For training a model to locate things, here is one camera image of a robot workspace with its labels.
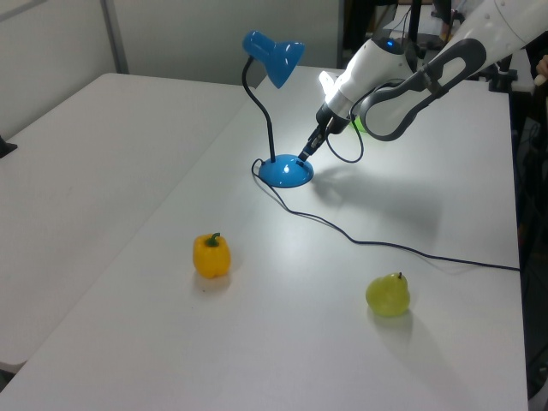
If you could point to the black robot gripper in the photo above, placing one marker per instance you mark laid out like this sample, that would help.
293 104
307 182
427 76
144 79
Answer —
333 119

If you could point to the blue gooseneck desk lamp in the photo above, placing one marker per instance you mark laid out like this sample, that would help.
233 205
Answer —
282 171

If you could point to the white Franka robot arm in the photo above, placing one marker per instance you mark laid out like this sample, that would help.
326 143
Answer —
377 64

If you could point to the person's bare hand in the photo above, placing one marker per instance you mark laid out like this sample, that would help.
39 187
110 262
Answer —
542 70

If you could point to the green plastic cucumber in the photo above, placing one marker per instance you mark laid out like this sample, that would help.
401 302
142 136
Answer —
358 124

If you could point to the yellow plastic bell pepper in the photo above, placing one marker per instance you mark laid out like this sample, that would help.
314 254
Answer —
211 257

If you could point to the black vertical pole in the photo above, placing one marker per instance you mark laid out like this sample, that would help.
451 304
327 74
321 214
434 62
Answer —
413 19

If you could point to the green plastic pear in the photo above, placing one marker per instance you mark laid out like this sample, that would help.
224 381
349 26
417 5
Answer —
387 295

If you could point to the black camera stand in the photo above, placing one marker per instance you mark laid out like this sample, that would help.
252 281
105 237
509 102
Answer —
503 76

